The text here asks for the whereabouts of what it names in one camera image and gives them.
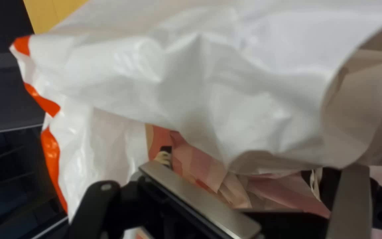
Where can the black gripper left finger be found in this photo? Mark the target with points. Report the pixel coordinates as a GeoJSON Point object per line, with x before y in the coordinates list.
{"type": "Point", "coordinates": [199, 204]}

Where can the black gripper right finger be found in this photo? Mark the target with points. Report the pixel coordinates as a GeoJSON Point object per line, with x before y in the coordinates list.
{"type": "Point", "coordinates": [350, 204]}

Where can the white plastic bag orange print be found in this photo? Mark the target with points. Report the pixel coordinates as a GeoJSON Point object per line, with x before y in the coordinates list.
{"type": "Point", "coordinates": [226, 75]}

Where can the salmon pink fabric item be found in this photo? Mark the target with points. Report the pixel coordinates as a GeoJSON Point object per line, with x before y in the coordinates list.
{"type": "Point", "coordinates": [199, 167]}

